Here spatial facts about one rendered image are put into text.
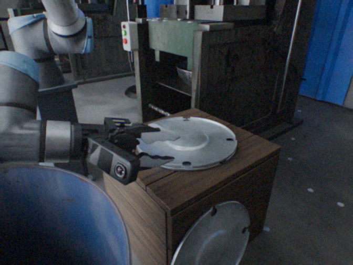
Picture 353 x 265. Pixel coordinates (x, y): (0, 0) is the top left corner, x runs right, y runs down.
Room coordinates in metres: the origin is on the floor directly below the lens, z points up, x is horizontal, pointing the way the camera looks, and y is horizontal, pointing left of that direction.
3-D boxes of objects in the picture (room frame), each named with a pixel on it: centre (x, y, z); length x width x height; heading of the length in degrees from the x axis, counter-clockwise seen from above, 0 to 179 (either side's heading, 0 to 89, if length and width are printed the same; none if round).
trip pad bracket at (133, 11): (1.48, 0.21, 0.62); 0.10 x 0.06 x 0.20; 38
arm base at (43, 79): (0.91, 0.50, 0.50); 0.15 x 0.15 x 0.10
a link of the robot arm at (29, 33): (0.91, 0.49, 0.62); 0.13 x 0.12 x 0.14; 99
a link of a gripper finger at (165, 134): (0.47, 0.04, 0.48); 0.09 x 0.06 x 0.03; 113
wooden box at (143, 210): (0.64, -0.03, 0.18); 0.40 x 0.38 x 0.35; 128
